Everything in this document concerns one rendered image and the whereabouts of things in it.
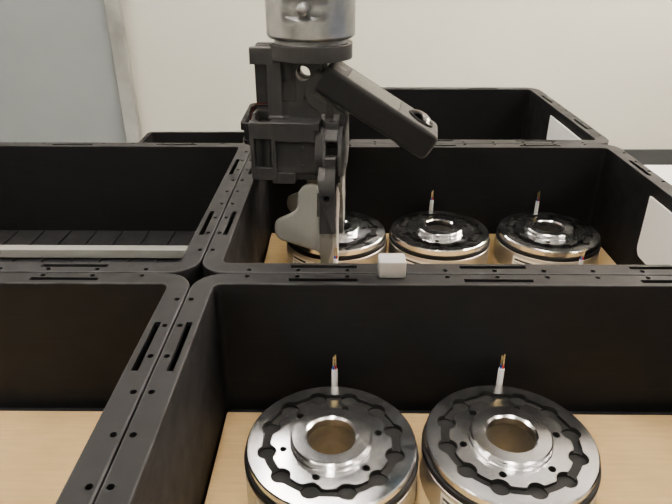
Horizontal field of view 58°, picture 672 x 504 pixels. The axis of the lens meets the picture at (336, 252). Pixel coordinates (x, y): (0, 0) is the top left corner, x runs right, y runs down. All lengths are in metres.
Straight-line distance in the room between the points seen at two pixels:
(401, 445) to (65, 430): 0.23
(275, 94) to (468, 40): 2.90
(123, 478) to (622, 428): 0.33
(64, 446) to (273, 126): 0.29
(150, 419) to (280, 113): 0.32
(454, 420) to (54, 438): 0.27
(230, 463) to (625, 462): 0.25
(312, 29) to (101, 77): 3.08
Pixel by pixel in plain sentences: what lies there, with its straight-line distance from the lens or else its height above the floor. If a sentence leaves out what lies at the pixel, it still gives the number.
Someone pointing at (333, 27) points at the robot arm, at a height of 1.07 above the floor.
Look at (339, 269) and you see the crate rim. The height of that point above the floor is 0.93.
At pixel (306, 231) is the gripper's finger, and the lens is 0.56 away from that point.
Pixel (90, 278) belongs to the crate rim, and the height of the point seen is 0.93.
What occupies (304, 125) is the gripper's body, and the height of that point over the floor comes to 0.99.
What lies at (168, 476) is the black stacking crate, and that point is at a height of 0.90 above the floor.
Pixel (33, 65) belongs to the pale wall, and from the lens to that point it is 3.68.
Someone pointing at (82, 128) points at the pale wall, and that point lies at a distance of 3.67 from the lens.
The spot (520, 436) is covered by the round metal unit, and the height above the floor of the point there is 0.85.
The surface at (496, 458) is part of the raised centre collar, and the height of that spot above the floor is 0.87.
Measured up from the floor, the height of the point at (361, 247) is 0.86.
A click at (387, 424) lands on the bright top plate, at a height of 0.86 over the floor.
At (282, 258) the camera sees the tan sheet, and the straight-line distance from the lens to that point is 0.64.
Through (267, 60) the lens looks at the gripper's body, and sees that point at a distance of 0.54.
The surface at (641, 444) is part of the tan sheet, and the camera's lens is 0.47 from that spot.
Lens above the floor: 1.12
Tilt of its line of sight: 27 degrees down
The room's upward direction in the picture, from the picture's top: straight up
